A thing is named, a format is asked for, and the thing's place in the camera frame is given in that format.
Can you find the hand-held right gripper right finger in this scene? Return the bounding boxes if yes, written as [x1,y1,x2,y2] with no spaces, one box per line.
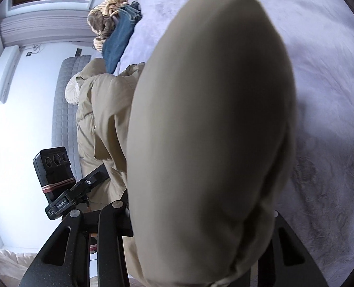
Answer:
[256,211,330,287]

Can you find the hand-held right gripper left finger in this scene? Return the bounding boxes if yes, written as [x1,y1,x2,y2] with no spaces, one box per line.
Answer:
[21,190,135,287]

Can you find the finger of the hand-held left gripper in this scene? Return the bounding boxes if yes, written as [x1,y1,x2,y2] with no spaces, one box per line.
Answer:
[70,167,109,199]

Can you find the beige puffer jacket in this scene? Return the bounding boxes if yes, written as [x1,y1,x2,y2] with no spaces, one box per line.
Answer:
[75,0,298,287]

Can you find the grey quilted headboard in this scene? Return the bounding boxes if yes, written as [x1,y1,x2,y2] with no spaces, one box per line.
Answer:
[52,54,94,180]

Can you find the pale pink cloth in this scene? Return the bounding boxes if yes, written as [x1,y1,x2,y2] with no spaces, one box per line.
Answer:
[0,246,34,277]

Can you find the white air conditioner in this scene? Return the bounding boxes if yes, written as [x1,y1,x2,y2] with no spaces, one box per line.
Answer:
[0,45,20,105]

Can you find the folded blue jeans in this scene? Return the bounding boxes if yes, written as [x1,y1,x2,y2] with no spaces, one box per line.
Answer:
[102,1,143,75]

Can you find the white curtain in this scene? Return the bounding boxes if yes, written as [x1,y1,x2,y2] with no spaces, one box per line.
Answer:
[0,4,95,48]

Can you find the brown fuzzy garment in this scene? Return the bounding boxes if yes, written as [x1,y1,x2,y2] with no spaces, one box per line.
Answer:
[87,10,118,40]

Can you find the purple fleece blanket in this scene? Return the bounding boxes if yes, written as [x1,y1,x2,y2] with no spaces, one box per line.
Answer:
[114,0,354,287]

